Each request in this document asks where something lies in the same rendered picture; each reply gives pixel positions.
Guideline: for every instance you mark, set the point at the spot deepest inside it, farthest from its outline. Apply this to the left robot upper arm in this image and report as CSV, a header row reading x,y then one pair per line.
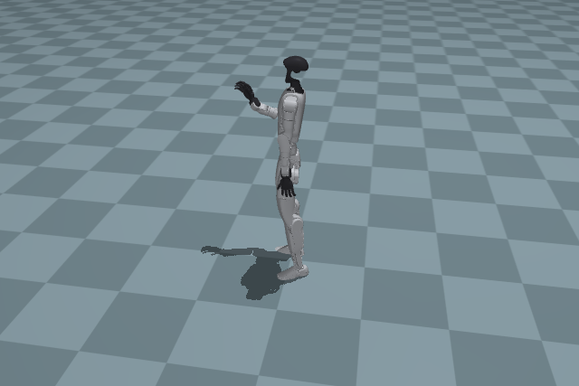
x,y
289,109

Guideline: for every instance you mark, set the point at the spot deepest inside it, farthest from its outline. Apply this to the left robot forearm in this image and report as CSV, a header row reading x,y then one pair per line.
x,y
285,150

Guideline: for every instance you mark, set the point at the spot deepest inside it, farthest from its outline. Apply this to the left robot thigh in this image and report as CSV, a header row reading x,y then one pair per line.
x,y
286,204

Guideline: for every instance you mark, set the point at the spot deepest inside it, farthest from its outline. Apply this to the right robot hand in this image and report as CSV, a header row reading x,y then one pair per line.
x,y
247,92

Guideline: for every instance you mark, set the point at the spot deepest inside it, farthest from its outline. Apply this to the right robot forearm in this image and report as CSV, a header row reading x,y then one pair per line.
x,y
265,110

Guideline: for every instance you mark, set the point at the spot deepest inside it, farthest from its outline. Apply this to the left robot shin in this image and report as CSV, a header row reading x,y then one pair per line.
x,y
295,239

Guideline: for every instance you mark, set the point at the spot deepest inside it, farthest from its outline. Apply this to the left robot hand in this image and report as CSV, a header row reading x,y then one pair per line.
x,y
286,184

